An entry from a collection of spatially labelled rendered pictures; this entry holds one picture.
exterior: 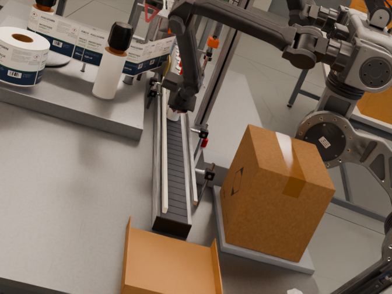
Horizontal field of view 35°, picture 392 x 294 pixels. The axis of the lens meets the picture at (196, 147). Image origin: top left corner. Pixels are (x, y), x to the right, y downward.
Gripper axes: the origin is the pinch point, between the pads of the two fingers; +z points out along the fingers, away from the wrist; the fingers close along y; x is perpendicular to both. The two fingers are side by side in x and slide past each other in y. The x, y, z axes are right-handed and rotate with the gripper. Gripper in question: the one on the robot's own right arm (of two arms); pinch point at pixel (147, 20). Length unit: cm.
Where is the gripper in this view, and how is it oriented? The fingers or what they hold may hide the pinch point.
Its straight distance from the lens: 245.6
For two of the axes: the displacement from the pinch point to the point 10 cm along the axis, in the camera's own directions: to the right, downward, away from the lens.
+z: -3.6, 8.4, 4.0
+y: 0.7, 4.5, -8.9
